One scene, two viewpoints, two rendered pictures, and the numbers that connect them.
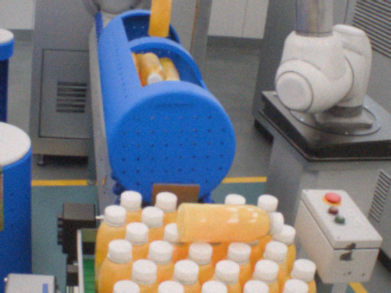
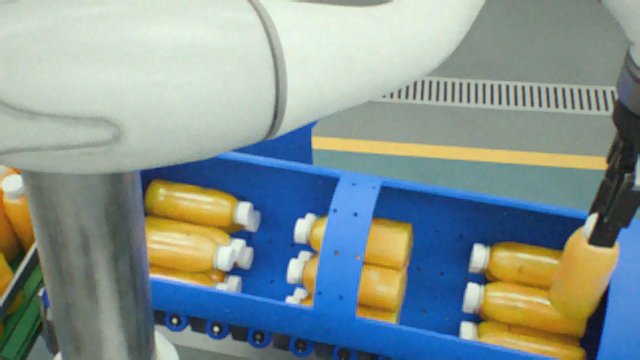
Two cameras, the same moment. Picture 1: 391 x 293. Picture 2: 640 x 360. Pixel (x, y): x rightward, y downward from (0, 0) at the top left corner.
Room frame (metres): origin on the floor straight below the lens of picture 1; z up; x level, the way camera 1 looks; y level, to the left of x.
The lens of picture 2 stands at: (2.00, -0.56, 2.17)
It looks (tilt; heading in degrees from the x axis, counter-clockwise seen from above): 49 degrees down; 117
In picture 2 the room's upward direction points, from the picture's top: 1 degrees counter-clockwise
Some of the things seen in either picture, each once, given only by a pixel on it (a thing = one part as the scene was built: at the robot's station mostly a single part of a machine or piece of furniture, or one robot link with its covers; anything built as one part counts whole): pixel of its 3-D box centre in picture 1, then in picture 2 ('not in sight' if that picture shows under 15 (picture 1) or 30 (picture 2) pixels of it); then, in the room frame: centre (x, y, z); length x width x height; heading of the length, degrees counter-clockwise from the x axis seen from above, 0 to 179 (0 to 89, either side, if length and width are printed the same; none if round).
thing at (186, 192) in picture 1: (172, 208); not in sight; (1.20, 0.02, 0.99); 0.10 x 0.02 x 0.12; 103
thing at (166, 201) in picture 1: (166, 200); (13, 185); (1.07, 0.04, 1.07); 0.04 x 0.04 x 0.02
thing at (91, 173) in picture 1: (94, 132); not in sight; (3.16, 0.54, 0.31); 0.06 x 0.06 x 0.63; 13
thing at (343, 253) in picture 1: (335, 234); not in sight; (1.06, -0.31, 1.05); 0.20 x 0.10 x 0.10; 13
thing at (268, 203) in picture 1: (267, 203); not in sight; (1.12, -0.16, 1.07); 0.04 x 0.04 x 0.02
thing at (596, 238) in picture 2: not in sight; (607, 227); (2.04, 0.14, 1.37); 0.03 x 0.01 x 0.07; 13
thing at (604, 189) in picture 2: not in sight; (607, 200); (2.03, 0.18, 1.37); 0.03 x 0.01 x 0.07; 13
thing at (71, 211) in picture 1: (80, 231); not in sight; (1.11, 0.21, 0.95); 0.10 x 0.07 x 0.10; 103
